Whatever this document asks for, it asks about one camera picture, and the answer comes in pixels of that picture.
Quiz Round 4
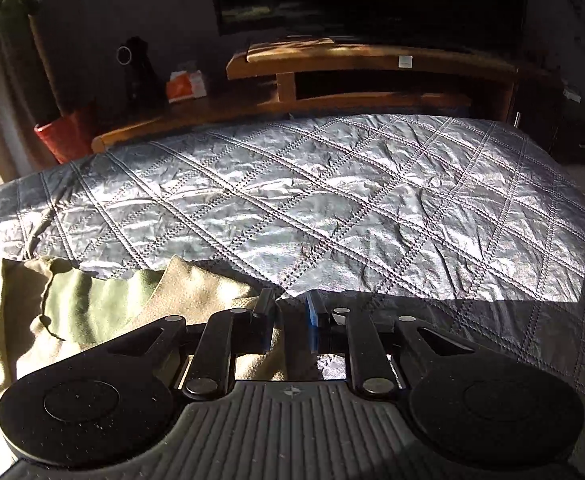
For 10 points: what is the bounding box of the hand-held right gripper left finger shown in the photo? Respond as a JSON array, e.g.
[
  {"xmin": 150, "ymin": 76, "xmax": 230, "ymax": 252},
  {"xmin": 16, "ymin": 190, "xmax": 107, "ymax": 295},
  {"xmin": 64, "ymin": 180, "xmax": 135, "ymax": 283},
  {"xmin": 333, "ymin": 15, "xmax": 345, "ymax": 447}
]
[{"xmin": 112, "ymin": 287, "xmax": 279, "ymax": 401}]

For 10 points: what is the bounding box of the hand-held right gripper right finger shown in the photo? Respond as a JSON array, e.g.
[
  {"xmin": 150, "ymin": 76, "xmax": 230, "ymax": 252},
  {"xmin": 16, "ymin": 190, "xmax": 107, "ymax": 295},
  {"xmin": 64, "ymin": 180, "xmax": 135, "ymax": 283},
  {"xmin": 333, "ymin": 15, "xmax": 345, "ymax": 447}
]
[{"xmin": 305, "ymin": 290, "xmax": 477, "ymax": 396}]

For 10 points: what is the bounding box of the beige t-shirt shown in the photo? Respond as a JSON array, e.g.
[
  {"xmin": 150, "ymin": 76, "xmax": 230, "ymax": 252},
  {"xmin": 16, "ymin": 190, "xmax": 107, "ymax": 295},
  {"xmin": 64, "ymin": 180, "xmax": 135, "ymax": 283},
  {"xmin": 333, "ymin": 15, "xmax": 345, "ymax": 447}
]
[{"xmin": 0, "ymin": 255, "xmax": 293, "ymax": 467}]

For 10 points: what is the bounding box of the silver quilted blanket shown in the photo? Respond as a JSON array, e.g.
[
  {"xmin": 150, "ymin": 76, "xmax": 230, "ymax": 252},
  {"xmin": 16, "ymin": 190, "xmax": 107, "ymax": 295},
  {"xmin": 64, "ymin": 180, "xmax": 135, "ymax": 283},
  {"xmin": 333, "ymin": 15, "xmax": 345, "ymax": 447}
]
[{"xmin": 0, "ymin": 114, "xmax": 585, "ymax": 401}]

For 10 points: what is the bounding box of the low wooden table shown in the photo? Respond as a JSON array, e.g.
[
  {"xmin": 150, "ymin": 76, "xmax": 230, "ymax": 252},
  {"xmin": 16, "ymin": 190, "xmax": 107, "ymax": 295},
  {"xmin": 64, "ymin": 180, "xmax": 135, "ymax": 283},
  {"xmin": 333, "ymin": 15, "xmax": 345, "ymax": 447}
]
[{"xmin": 91, "ymin": 77, "xmax": 473, "ymax": 154}]

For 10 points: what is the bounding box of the orange tissue box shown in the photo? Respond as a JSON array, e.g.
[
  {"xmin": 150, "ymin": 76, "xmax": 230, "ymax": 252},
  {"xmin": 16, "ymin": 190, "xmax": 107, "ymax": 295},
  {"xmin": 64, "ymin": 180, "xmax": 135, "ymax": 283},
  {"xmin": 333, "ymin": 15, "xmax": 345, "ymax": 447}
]
[{"xmin": 166, "ymin": 62, "xmax": 208, "ymax": 101}]

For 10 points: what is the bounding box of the red plant pot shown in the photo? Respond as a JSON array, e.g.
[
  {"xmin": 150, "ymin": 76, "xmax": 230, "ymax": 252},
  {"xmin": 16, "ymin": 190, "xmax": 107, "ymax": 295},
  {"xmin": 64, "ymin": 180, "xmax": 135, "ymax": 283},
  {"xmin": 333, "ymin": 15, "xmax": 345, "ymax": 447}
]
[{"xmin": 34, "ymin": 105, "xmax": 98, "ymax": 166}]

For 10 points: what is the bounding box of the black bottle-shaped device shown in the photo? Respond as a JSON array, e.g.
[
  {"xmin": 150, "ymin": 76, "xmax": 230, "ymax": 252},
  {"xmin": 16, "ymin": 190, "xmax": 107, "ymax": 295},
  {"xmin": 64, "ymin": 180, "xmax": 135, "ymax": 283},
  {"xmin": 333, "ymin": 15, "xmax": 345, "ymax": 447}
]
[{"xmin": 116, "ymin": 36, "xmax": 161, "ymax": 107}]

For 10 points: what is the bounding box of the black television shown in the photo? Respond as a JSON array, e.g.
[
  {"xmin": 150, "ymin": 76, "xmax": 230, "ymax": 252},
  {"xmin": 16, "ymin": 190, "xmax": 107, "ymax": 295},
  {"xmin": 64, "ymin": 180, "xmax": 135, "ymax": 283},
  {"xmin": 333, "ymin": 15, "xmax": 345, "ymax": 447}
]
[{"xmin": 207, "ymin": 0, "xmax": 531, "ymax": 56}]

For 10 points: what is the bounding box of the dark side cabinet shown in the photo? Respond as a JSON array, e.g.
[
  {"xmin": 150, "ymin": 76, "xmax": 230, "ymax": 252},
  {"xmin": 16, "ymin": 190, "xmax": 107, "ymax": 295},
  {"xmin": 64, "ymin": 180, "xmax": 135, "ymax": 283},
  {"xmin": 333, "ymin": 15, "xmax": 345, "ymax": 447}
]
[{"xmin": 553, "ymin": 100, "xmax": 585, "ymax": 169}]

